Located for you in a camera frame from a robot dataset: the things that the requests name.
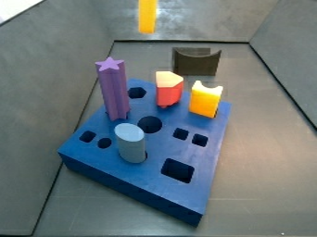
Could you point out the yellow double-square block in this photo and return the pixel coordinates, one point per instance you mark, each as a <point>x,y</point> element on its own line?
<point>148,16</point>

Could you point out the blue peg board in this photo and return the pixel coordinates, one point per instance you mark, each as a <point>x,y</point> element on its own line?
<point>172,181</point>

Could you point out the light blue cylinder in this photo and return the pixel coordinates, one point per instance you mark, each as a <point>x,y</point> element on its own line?
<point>131,139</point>

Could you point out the red pentagon block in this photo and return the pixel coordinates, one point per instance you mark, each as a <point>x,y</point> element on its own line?
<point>169,88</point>

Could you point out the yellow arch block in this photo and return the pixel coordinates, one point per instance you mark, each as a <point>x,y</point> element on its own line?
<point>205,99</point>

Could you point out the purple star prism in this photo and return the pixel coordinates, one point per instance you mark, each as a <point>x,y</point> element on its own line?
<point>112,76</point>

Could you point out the black curved stand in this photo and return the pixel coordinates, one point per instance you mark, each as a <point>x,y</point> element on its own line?
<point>196,61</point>

